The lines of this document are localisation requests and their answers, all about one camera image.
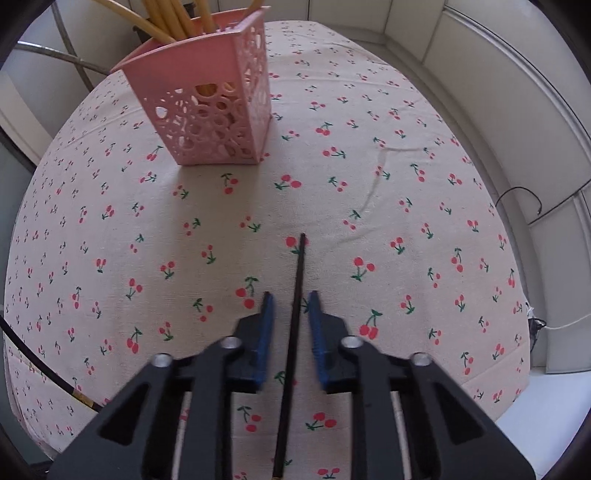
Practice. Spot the black chopstick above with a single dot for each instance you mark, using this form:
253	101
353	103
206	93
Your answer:
295	314

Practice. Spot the cherry print tablecloth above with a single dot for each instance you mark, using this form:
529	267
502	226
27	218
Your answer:
369	184

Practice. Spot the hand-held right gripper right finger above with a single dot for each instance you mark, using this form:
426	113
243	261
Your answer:
318	341

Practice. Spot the pink perforated chopstick holder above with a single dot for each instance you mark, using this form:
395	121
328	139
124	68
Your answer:
207	124

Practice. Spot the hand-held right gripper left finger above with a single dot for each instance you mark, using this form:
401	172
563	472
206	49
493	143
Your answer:
265	341

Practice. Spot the wooden chopstick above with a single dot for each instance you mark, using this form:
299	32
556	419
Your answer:
134	21
161	18
180	16
259	5
204	14

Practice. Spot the grey metal pole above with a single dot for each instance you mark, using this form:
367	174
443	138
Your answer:
74	46

